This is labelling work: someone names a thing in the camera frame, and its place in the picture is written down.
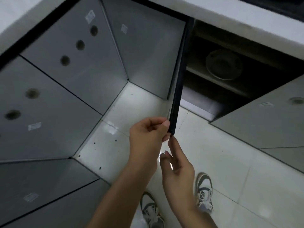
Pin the person's right hand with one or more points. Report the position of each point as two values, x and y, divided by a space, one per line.
180 170

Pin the person's left hand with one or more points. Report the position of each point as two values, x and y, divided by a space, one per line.
144 142

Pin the person's right thumb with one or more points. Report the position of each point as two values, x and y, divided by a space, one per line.
166 163

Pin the person's left thumb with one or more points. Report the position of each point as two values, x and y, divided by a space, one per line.
165 131

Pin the grey cabinet door black edge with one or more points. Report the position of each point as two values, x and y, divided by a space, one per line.
179 87

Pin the person's right forearm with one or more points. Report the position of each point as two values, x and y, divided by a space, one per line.
187 211

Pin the person's left forearm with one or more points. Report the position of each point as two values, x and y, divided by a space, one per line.
123 197

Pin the black and white right shoe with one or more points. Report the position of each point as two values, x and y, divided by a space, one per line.
204 192

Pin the black and white shoe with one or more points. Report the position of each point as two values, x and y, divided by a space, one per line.
149 211
204 192

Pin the black and white left shoe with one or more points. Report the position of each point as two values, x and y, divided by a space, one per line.
149 211

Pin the cabinet shelf board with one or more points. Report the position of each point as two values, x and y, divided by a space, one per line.
220 84

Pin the grey cabinet panel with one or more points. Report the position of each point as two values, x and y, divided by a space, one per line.
147 49

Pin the round glass plate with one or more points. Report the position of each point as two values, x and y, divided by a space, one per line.
224 65

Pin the grey cabinet door with hole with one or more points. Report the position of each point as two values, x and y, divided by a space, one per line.
261 121

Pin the grey cabinet door with holes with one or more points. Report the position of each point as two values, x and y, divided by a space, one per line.
47 121
78 68

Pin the white sticker label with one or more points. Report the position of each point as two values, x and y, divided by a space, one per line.
30 197
34 126
90 17
124 28

